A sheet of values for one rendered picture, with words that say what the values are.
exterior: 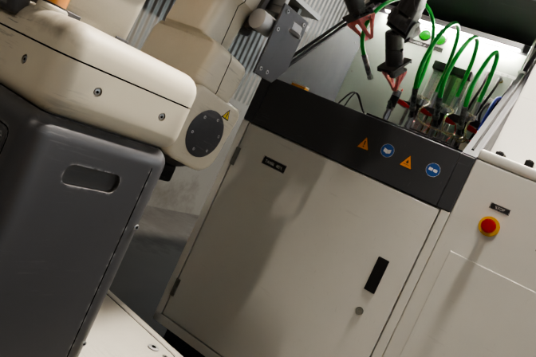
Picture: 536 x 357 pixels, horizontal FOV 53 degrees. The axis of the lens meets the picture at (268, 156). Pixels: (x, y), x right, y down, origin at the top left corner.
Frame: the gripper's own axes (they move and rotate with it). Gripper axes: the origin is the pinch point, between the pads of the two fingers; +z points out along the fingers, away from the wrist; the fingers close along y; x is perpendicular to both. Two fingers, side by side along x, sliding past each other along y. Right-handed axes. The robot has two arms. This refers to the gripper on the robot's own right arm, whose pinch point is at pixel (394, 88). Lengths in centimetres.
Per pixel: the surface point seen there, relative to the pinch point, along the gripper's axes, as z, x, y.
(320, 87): 9.4, 33.8, 0.2
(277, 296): 38, -6, -66
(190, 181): 137, 187, 17
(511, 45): 0, -15, 49
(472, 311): 29, -54, -41
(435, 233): 17, -38, -34
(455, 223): 14, -41, -30
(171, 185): 130, 185, 2
